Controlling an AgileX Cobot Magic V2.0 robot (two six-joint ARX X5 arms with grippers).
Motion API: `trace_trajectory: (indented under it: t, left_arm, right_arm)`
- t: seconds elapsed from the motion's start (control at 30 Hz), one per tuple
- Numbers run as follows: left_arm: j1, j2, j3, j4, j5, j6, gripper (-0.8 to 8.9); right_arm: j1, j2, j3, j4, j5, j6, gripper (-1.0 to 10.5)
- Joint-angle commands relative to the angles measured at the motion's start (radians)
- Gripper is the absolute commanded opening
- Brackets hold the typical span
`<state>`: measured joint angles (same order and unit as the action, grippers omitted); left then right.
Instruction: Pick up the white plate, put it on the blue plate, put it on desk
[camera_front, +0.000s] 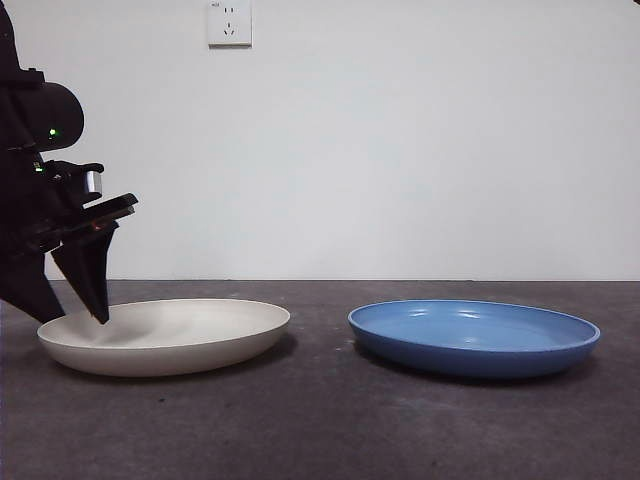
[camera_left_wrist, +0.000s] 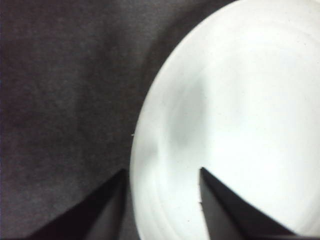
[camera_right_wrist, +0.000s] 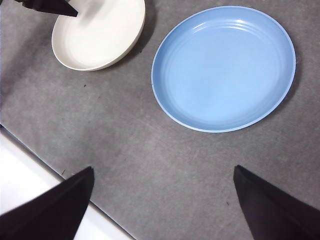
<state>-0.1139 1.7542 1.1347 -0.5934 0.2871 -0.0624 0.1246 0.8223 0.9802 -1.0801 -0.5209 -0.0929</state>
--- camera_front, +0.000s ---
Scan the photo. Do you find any white round plate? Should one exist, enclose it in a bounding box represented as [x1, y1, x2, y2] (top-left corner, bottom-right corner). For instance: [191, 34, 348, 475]
[36, 298, 292, 379]

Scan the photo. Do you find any blue round plate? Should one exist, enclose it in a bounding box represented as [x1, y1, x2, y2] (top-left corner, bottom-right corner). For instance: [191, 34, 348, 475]
[347, 299, 602, 379]

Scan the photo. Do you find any pale grey camera box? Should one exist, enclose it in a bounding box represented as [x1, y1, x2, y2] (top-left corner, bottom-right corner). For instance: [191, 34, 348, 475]
[82, 169, 105, 196]

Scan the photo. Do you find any white wall socket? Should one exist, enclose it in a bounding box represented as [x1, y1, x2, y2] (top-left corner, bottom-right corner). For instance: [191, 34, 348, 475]
[207, 0, 253, 50]

